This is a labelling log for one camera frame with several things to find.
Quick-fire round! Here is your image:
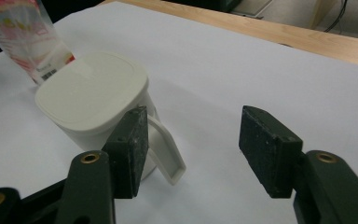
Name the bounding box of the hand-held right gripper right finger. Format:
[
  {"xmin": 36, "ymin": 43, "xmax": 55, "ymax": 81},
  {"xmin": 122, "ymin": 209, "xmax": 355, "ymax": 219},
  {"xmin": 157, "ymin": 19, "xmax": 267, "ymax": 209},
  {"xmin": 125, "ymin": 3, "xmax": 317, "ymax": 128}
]
[{"xmin": 238, "ymin": 105, "xmax": 304, "ymax": 200}]

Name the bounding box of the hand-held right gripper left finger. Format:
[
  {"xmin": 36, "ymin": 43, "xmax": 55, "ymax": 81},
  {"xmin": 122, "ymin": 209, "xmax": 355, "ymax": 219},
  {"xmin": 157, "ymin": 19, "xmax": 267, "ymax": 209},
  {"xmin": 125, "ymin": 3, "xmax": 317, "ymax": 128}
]
[{"xmin": 102, "ymin": 105, "xmax": 150, "ymax": 200}]

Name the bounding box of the clear jar with white lid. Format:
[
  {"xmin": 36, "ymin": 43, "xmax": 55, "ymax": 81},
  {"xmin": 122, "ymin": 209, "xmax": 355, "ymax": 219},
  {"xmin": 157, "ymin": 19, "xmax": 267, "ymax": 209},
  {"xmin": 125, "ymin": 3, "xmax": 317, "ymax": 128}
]
[{"xmin": 34, "ymin": 50, "xmax": 187, "ymax": 187}]

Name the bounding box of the pink printed plastic bag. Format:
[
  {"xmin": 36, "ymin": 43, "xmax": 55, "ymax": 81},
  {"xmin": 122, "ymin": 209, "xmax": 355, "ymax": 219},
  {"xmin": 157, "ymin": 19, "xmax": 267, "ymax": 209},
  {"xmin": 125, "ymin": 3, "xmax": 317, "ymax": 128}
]
[{"xmin": 0, "ymin": 0, "xmax": 76, "ymax": 86}]

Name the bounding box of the white paper sheet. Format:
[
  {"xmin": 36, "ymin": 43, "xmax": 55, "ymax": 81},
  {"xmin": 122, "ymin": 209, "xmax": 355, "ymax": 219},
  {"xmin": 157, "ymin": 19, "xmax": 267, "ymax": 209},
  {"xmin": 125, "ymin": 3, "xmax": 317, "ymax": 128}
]
[{"xmin": 0, "ymin": 1, "xmax": 358, "ymax": 224}]

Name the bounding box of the thin black hanging cable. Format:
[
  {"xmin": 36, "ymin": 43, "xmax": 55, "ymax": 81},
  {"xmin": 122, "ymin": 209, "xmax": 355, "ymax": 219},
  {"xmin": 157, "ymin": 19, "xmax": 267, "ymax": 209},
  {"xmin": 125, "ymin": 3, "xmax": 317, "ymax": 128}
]
[{"xmin": 323, "ymin": 0, "xmax": 350, "ymax": 34}]

